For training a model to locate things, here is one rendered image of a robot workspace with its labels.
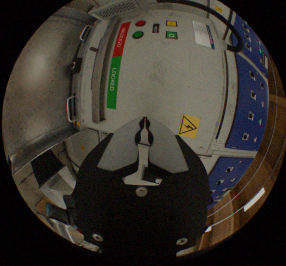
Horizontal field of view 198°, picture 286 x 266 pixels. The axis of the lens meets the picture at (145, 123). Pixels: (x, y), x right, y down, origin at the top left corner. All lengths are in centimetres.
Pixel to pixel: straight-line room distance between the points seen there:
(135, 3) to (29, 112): 47
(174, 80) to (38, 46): 50
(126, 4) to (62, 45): 28
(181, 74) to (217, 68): 11
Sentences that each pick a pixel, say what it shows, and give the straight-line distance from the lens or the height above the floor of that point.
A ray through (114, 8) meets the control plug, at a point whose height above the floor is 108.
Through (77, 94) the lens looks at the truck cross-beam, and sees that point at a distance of 39.
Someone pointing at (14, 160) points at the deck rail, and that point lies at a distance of 46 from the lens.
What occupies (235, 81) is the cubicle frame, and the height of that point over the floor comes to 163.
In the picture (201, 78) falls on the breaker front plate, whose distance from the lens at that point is 25.
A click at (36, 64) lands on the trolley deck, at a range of 42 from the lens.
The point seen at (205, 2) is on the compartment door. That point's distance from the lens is 63.
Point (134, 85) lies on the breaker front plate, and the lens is 25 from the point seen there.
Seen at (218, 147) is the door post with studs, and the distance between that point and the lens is 64.
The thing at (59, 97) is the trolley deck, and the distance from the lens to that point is 43.
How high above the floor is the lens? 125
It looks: 13 degrees down
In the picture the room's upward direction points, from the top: 101 degrees clockwise
